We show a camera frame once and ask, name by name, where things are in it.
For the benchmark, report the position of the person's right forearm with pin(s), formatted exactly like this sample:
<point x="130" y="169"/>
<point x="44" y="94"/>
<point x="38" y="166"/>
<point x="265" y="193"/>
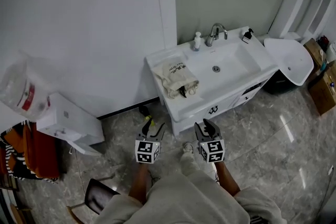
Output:
<point x="227" y="178"/>

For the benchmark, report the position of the person's left forearm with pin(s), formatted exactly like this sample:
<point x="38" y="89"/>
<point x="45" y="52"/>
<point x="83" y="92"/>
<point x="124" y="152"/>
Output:
<point x="140" y="183"/>

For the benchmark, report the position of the orange cloth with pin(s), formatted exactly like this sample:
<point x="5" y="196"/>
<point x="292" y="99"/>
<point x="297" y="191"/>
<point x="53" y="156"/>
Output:
<point x="39" y="154"/>

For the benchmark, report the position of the person's beige trousers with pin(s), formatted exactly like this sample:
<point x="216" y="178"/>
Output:
<point x="189" y="164"/>

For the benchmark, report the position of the white loose basin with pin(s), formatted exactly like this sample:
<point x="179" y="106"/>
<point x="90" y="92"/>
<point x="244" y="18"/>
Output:
<point x="288" y="60"/>

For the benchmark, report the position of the large brown cardboard box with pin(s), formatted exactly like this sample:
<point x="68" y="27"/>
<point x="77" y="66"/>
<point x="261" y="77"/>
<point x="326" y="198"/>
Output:
<point x="324" y="89"/>

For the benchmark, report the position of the person's white shoe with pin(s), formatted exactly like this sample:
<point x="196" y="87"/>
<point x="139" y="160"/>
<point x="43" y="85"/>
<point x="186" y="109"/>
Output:
<point x="188" y="147"/>

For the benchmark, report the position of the black pump bottle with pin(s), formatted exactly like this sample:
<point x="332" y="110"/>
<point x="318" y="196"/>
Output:
<point x="247" y="36"/>

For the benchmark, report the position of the white pump bottle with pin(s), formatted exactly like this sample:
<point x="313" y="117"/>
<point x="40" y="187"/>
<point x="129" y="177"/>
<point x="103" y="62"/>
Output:
<point x="197" y="42"/>

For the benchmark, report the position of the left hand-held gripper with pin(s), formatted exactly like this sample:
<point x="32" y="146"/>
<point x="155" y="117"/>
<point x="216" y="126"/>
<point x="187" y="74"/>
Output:
<point x="147" y="151"/>

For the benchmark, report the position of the person's beige shirt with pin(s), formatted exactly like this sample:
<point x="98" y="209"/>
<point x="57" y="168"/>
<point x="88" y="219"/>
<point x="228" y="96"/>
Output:
<point x="189" y="202"/>

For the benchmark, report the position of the white water dispenser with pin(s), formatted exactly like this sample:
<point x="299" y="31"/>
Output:
<point x="71" y="120"/>

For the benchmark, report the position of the black chair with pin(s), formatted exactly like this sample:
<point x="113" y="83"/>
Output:
<point x="99" y="195"/>

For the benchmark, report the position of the black white striped cloth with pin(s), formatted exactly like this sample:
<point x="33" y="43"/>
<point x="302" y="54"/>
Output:
<point x="11" y="162"/>

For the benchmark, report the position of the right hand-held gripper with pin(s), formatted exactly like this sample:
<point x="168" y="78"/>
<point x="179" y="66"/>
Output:
<point x="212" y="150"/>

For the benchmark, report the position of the black hair dryer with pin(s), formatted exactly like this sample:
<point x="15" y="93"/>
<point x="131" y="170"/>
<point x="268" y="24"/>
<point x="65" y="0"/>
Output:
<point x="183" y="91"/>

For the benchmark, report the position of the wooden rack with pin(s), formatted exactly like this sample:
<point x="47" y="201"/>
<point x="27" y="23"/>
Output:
<point x="10" y="204"/>

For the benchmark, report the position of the black yellow tool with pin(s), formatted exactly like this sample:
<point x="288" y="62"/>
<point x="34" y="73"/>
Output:
<point x="145" y="112"/>

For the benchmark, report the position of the white vanity sink cabinet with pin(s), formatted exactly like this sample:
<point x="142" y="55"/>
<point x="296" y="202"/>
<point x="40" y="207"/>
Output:
<point x="231" y="60"/>

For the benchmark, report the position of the white toilet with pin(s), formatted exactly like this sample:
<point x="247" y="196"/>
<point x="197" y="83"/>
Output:
<point x="332" y="52"/>

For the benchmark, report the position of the clear plastic bag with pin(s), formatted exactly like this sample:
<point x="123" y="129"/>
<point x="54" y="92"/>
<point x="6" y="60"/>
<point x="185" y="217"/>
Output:
<point x="21" y="86"/>

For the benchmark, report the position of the beige cloth bag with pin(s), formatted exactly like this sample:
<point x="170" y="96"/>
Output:
<point x="174" y="74"/>

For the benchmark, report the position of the chrome faucet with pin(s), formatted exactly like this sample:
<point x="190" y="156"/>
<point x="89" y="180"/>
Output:
<point x="215" y="34"/>

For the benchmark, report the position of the chrome sink drain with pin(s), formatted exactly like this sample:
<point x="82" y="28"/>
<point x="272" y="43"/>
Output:
<point x="216" y="68"/>

